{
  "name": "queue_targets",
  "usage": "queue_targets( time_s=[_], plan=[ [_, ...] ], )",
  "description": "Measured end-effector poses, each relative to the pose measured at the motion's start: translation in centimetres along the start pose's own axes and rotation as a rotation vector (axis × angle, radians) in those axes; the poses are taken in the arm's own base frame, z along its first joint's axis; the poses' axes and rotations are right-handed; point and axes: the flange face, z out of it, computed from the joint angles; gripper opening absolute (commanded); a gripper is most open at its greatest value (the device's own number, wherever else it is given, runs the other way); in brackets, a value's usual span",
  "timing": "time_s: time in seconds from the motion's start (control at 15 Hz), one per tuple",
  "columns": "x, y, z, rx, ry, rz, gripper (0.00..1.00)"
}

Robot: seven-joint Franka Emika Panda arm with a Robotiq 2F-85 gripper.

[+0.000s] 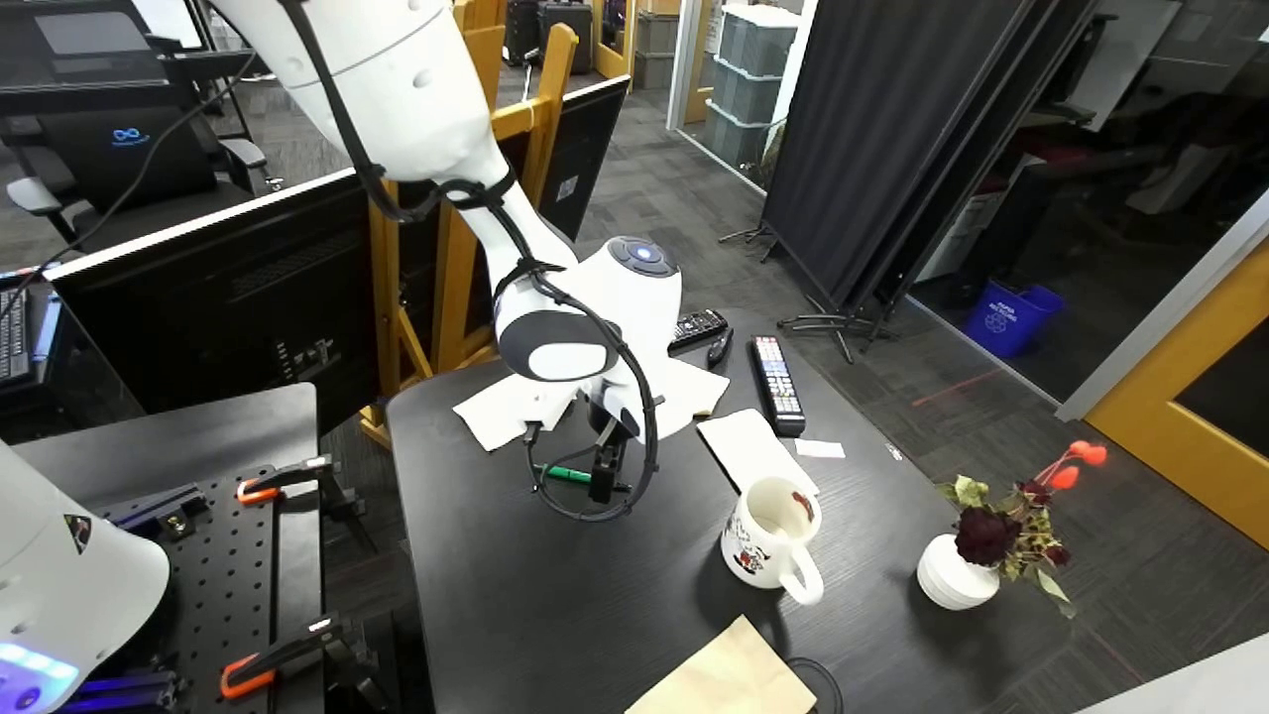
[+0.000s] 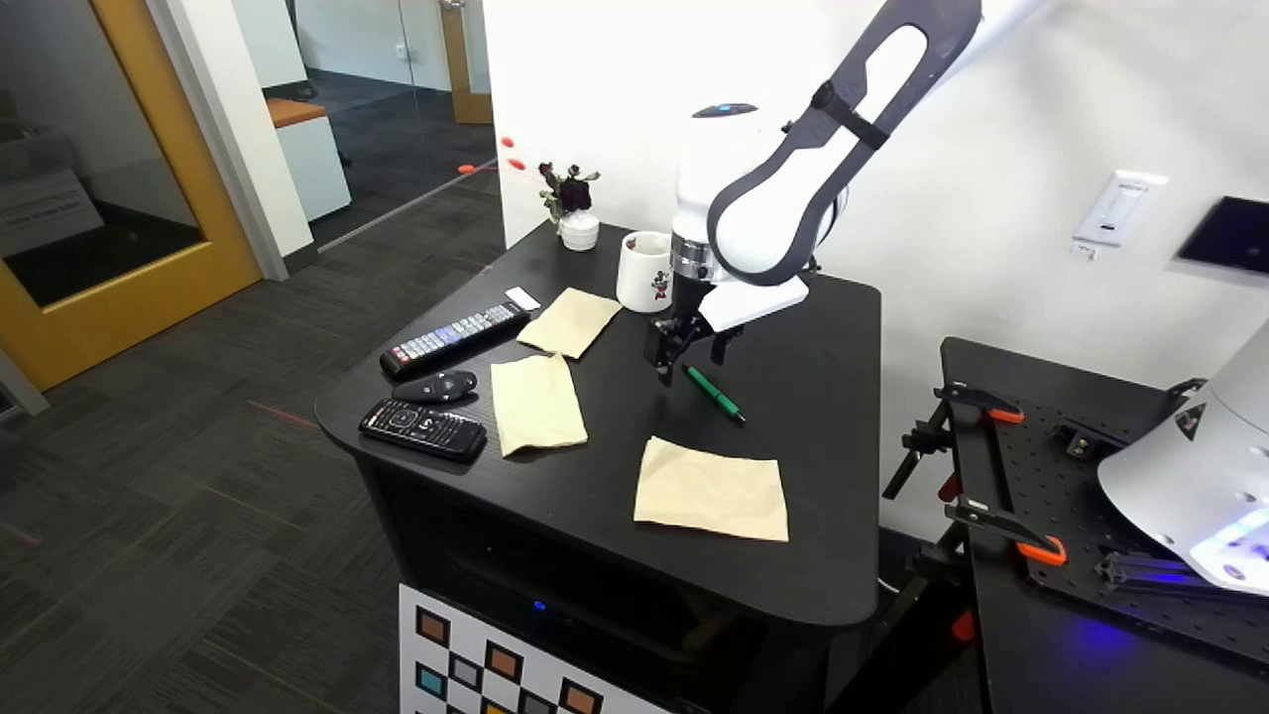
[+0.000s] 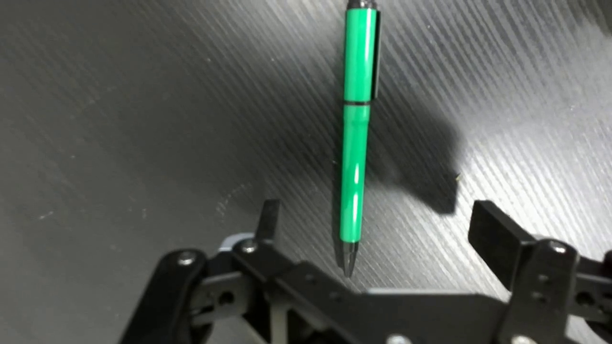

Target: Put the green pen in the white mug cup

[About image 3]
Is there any green pen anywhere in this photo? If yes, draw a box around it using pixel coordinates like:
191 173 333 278
335 0 383 278

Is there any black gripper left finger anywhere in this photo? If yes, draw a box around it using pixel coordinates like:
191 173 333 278
119 196 341 344

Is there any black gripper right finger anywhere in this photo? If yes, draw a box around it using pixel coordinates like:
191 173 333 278
467 198 612 344

